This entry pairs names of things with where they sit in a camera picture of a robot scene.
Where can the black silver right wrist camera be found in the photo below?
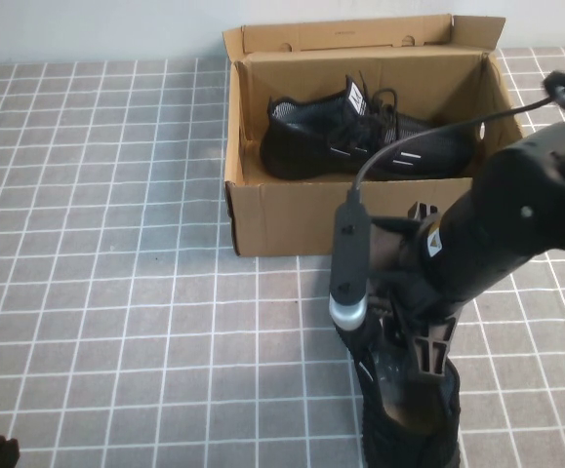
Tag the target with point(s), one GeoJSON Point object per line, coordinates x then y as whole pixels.
{"type": "Point", "coordinates": [350, 253]}

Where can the grey checked tablecloth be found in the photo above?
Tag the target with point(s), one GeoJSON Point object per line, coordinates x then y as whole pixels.
{"type": "Point", "coordinates": [116, 292]}

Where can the brown cardboard shoe box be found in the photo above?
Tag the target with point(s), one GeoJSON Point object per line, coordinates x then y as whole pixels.
{"type": "Point", "coordinates": [287, 224]}

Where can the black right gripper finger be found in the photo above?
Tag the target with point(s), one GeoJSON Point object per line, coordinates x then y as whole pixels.
{"type": "Point", "coordinates": [382, 314]}
{"type": "Point", "coordinates": [428, 346]}

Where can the black mesh sneaker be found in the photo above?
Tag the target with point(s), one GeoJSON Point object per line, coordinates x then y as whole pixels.
{"type": "Point", "coordinates": [409, 439]}
{"type": "Point", "coordinates": [311, 141]}

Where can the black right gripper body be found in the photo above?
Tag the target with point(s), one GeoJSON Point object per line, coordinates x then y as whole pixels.
{"type": "Point", "coordinates": [409, 287]}

